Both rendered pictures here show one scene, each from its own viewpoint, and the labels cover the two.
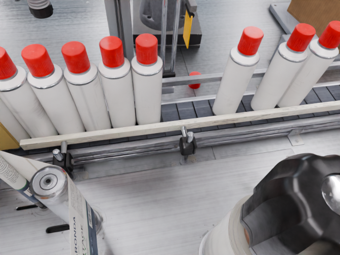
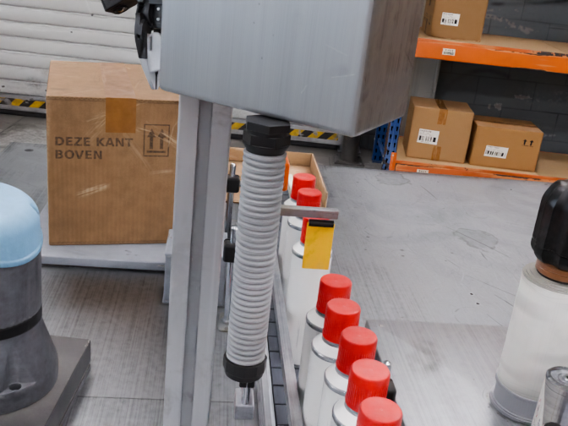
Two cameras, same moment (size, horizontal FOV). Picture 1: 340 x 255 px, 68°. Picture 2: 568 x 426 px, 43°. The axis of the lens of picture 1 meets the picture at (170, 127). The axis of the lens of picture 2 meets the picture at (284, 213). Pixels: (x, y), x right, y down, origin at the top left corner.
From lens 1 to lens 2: 0.76 m
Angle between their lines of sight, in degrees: 67
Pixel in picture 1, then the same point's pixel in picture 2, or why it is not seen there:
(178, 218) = not seen: outside the picture
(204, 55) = (117, 368)
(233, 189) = (435, 379)
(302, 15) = (89, 233)
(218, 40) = not seen: hidden behind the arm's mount
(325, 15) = (131, 209)
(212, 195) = (446, 399)
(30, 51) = (371, 371)
